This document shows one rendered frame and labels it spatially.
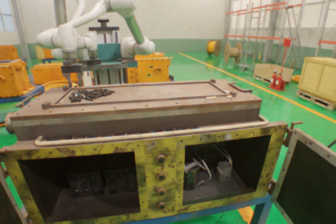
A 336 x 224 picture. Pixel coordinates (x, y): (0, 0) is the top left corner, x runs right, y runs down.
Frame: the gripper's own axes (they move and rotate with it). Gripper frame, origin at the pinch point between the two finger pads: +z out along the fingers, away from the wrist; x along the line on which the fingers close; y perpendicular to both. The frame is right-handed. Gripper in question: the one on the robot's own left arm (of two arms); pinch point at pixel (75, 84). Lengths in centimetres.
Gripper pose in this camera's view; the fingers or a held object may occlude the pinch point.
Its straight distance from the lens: 131.8
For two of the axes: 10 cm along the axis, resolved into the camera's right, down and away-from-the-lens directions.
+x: -9.8, 0.6, -1.6
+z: 0.0, 9.4, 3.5
